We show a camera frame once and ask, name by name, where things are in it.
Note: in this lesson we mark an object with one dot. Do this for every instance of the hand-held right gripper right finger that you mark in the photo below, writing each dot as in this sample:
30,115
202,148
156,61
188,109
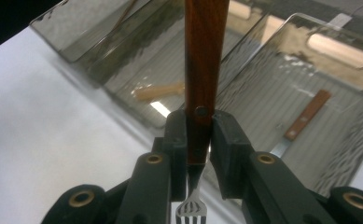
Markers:
257,186

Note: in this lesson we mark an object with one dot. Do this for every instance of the white table sheet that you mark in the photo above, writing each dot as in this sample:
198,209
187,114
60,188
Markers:
45,124

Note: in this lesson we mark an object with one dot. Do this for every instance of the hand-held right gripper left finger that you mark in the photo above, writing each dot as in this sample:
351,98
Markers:
157,186

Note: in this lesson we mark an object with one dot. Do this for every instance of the dark brown chopstick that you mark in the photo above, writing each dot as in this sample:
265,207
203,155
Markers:
124,15

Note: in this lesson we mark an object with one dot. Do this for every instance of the translucent amber plastic spoon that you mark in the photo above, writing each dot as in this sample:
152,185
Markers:
160,91

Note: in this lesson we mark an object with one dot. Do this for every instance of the white power strip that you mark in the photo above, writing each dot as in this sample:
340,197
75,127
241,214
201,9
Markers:
341,20

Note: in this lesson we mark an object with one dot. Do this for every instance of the transparent grey plastic bin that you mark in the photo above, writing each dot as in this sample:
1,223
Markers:
76,25
157,62
263,93

